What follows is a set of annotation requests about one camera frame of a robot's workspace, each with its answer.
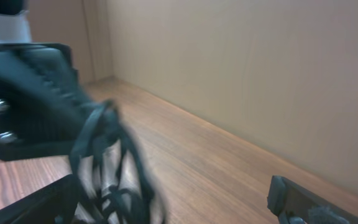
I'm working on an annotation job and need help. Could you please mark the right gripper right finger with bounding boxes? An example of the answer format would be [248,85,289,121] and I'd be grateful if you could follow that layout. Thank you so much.
[267,175,358,224]

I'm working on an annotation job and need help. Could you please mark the black usb cables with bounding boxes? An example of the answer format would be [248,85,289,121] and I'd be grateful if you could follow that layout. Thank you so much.
[68,98,167,224]

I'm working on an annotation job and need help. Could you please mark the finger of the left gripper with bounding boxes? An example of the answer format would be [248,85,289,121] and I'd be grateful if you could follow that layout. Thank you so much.
[0,46,105,162]

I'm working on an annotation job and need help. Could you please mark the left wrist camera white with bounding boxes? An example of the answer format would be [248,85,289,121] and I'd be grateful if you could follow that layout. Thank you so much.
[0,0,32,44]

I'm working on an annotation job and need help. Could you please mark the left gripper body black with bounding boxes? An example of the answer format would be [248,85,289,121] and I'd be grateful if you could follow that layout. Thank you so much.
[0,43,73,78]

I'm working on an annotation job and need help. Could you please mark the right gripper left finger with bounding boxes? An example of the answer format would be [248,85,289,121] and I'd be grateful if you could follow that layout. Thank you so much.
[0,174,79,224]

